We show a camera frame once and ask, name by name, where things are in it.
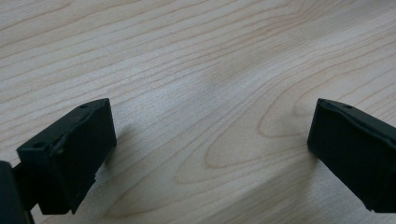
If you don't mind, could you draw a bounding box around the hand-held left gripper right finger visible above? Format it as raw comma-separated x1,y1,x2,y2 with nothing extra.
306,98,396,214

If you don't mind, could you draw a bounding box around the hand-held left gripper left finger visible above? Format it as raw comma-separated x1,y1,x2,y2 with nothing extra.
16,98,118,216

